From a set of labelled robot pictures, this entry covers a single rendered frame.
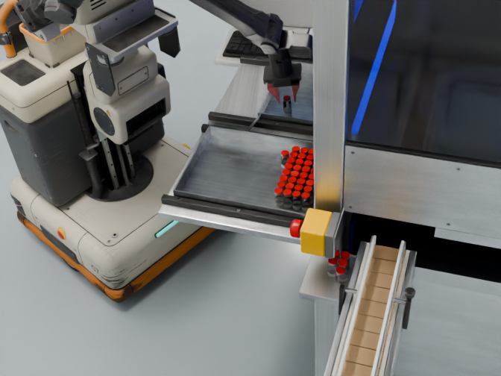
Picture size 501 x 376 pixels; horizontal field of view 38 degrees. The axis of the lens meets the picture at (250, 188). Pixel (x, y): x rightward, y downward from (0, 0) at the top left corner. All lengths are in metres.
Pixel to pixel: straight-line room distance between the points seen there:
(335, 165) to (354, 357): 0.38
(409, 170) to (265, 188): 0.48
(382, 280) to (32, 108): 1.36
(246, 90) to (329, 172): 0.70
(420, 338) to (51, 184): 1.42
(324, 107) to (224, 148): 0.60
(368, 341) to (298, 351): 1.11
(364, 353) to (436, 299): 0.35
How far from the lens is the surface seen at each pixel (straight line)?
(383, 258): 1.62
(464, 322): 1.81
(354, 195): 1.55
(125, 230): 2.63
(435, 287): 1.72
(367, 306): 1.53
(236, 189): 1.84
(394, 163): 1.46
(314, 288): 1.62
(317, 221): 1.54
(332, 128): 1.44
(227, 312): 2.69
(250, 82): 2.19
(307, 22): 2.54
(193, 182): 1.87
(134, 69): 2.31
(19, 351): 2.77
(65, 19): 1.96
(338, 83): 1.37
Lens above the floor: 2.16
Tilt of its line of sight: 44 degrees down
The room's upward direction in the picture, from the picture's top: 5 degrees counter-clockwise
